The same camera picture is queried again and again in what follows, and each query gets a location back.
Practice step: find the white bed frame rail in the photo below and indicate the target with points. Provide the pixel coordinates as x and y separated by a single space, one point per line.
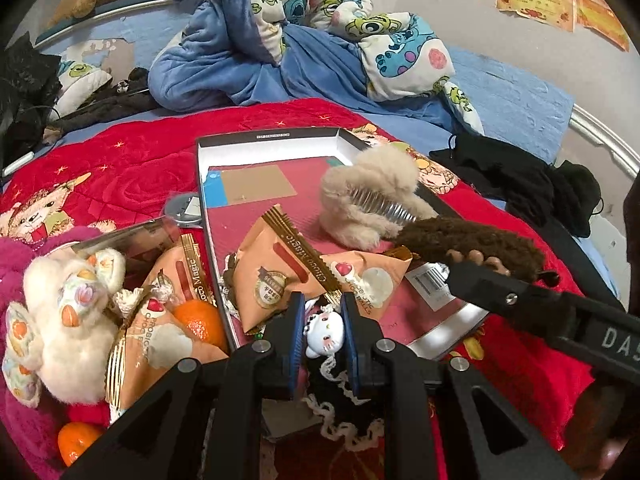
600 132

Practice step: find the black gift box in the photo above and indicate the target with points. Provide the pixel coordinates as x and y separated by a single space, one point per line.
235 225

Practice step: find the white bar-shaped device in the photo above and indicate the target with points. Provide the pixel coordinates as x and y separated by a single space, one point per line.
17 164

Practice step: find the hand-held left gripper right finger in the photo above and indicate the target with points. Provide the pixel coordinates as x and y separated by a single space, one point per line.
351 345

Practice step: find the cream plush toy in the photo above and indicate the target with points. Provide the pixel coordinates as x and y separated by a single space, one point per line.
60 340

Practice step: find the black puffer jacket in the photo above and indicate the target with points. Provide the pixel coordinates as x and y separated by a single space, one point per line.
25 85

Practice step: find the orange certificate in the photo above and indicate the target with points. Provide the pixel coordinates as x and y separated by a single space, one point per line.
602 20

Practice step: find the yellow certificate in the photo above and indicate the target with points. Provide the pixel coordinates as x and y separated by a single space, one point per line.
535 0

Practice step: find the black cloth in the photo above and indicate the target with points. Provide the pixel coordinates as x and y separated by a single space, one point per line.
515 180

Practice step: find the red printed blanket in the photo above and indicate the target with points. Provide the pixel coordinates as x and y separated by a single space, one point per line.
150 155

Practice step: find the round silver mirror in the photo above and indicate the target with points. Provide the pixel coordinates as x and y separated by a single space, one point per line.
177 207

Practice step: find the blue cartoon blanket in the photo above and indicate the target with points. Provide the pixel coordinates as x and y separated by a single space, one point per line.
300 65

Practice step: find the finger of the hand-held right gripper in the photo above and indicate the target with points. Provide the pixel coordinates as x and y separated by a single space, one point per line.
500 295

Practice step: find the beige furry hair clip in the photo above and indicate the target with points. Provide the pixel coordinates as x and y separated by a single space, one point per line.
360 180

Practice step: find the magenta plush toy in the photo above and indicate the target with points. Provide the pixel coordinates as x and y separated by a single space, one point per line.
20 440

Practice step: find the brown glossy packet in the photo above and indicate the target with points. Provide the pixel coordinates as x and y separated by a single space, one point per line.
135 240

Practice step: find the tangerine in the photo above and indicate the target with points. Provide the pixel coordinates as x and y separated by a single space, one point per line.
197 322
80 442

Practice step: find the brown furry hair clip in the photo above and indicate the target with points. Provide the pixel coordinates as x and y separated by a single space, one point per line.
475 240

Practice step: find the blue bed headboard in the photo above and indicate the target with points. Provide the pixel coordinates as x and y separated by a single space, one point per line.
150 30

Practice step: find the small cartoon pillow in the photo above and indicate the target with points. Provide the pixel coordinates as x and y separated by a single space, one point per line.
80 77

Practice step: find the black lace garment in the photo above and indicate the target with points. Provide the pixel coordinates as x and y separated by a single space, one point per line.
110 110

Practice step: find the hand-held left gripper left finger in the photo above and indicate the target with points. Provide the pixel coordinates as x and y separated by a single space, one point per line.
295 345

